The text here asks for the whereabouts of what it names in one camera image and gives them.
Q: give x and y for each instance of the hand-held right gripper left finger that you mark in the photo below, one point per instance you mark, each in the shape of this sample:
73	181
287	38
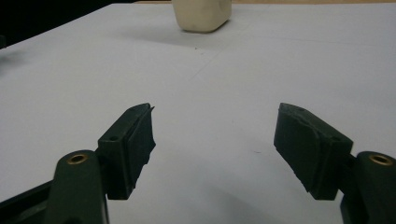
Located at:
130	149

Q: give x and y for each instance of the beige square cup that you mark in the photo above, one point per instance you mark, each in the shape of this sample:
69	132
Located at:
202	15

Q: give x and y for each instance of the white table sheet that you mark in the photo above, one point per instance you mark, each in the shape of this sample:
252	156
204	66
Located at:
218	77

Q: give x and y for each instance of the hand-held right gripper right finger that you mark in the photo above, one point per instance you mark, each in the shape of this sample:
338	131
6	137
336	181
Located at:
311	149

